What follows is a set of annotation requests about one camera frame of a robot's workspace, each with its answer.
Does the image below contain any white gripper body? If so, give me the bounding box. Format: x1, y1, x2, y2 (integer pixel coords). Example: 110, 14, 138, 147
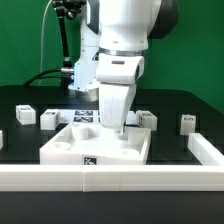
96, 53, 144, 131

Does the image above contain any white square tabletop part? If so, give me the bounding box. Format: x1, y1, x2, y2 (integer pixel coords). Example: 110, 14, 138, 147
39, 123, 151, 165

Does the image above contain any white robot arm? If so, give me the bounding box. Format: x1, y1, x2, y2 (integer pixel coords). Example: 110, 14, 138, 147
69, 0, 179, 135

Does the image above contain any white sheet with tags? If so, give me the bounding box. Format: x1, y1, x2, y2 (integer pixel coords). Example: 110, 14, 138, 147
58, 109, 138, 125

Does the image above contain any white obstacle fence right bar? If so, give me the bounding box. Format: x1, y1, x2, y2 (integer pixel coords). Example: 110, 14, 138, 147
188, 133, 224, 166

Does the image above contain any white obstacle fence bar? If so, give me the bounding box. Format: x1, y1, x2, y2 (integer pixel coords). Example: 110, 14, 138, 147
188, 133, 224, 166
0, 165, 224, 192

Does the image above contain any white obstacle fence front bar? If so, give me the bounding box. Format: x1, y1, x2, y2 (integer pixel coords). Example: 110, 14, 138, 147
0, 165, 224, 192

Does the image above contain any white block at left edge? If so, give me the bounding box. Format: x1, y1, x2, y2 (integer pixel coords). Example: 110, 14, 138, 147
0, 130, 3, 150

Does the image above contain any black cable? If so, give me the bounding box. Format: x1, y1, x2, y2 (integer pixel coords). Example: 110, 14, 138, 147
22, 68, 75, 88

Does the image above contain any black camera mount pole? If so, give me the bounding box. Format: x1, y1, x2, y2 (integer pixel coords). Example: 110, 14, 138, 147
51, 0, 86, 88

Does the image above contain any white cable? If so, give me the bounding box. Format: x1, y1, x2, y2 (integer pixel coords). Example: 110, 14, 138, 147
39, 0, 54, 86

